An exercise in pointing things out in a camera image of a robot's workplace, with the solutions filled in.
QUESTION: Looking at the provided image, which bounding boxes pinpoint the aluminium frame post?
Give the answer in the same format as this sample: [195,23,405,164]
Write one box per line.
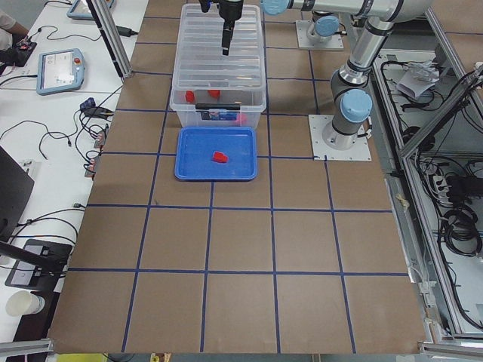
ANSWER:
[87,0,132,79]

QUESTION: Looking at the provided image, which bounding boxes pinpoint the blue plastic tray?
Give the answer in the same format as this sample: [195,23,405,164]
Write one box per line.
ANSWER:
[174,127,258,181]

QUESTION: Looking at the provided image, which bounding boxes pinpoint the white paper cup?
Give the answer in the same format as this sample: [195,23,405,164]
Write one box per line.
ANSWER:
[5,290,45,317]

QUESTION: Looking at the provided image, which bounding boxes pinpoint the blue teach pendant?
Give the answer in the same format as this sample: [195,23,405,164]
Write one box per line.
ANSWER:
[36,48,85,96]
[66,0,118,20]

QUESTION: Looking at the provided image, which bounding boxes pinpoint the silver robot arm near tray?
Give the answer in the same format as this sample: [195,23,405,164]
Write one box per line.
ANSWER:
[306,11,344,43]

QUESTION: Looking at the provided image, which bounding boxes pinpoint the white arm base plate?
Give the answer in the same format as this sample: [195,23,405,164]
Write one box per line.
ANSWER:
[308,115,371,161]

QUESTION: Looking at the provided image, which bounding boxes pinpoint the black power adapter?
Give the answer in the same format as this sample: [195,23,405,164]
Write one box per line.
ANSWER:
[116,26,138,37]

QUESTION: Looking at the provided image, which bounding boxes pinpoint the silver robot arm near lid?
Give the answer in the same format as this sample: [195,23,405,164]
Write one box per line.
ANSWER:
[260,1,432,150]

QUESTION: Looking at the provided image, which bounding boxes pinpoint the clear plastic storage box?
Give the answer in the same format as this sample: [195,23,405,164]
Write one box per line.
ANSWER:
[170,82,266,128]

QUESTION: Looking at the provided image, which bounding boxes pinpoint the black gripper body near lid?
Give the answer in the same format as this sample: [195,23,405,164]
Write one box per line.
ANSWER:
[218,0,242,23]

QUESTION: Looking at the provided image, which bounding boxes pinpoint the clear plastic box lid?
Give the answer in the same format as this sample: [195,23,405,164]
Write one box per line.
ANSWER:
[172,3,266,91]

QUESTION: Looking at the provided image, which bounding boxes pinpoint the red block in box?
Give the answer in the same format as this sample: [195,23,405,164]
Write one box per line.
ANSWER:
[237,113,248,127]
[185,90,195,104]
[208,90,220,100]

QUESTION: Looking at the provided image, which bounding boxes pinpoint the red block from tray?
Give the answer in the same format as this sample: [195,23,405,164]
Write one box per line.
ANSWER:
[211,151,229,164]

